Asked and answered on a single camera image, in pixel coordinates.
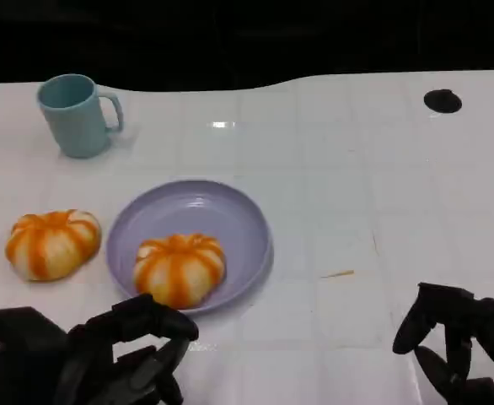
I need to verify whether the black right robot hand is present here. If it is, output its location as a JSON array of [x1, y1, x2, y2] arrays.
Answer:
[[392, 282, 494, 405]]

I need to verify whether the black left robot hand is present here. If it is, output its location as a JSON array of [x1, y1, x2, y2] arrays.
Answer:
[[56, 293, 200, 405]]

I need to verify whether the orange and white bread roll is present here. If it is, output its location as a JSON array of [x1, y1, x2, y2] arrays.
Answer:
[[132, 233, 228, 311], [4, 209, 103, 284]]

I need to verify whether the lilac plate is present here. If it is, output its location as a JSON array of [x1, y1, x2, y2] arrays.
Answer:
[[105, 180, 275, 316]]

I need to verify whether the pale green mug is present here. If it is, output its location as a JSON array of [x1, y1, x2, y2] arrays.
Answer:
[[35, 73, 125, 159]]

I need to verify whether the black round table grommet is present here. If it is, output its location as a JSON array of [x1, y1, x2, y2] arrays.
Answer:
[[423, 89, 463, 114]]

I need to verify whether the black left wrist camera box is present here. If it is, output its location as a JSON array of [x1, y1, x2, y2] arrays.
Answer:
[[0, 306, 70, 405]]

